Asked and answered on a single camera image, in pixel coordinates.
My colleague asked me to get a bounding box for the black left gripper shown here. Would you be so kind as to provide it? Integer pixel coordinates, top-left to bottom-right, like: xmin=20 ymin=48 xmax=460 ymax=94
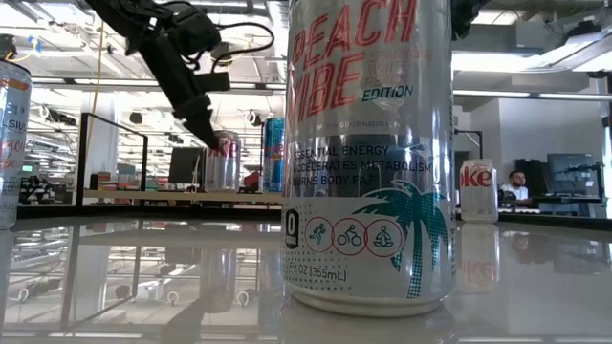
xmin=126 ymin=32 xmax=231 ymax=150

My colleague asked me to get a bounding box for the silver Diet Coke can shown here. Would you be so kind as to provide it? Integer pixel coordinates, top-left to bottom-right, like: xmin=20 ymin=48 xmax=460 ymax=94
xmin=458 ymin=159 xmax=499 ymax=225
xmin=204 ymin=129 xmax=242 ymax=193

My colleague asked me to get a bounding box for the blue silver Red Bull can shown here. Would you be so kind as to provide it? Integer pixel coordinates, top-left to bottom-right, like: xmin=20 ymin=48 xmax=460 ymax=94
xmin=262 ymin=118 xmax=287 ymax=193

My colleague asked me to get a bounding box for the silver Celsius Peach Vibe can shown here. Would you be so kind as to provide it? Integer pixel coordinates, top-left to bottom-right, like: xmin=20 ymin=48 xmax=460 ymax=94
xmin=280 ymin=0 xmax=458 ymax=317
xmin=0 ymin=59 xmax=33 ymax=231

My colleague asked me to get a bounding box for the black computer monitor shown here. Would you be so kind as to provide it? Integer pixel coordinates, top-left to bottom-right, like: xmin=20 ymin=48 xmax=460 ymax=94
xmin=167 ymin=146 xmax=206 ymax=186

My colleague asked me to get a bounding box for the wooden tray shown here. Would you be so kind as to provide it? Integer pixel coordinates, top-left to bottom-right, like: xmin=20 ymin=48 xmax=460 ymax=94
xmin=83 ymin=190 xmax=283 ymax=204

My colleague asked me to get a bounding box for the linear ceiling light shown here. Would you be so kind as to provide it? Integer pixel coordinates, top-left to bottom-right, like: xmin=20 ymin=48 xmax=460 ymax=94
xmin=31 ymin=77 xmax=287 ymax=92

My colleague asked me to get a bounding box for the person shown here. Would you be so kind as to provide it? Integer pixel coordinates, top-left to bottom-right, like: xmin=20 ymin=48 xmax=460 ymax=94
xmin=498 ymin=170 xmax=535 ymax=207

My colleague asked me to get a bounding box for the dark desk monitor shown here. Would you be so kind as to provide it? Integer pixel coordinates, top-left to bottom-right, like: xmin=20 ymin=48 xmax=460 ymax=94
xmin=547 ymin=152 xmax=602 ymax=198

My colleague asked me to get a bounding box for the black ceiling cable reel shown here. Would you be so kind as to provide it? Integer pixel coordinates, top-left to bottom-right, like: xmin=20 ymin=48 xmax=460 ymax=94
xmin=212 ymin=41 xmax=236 ymax=67

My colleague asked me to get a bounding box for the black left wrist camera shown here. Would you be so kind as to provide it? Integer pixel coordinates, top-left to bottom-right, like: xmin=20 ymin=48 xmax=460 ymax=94
xmin=166 ymin=11 xmax=224 ymax=57

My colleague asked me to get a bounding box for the yellow cable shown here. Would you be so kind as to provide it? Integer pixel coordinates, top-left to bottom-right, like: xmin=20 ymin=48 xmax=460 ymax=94
xmin=84 ymin=18 xmax=106 ymax=154

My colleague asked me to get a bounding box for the black aluminium table frame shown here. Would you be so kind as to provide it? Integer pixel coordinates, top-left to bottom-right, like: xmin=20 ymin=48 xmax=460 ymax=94
xmin=16 ymin=112 xmax=597 ymax=229

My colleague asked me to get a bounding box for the black background stand frame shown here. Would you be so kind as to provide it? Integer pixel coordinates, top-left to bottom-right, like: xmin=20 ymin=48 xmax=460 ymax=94
xmin=453 ymin=128 xmax=484 ymax=161

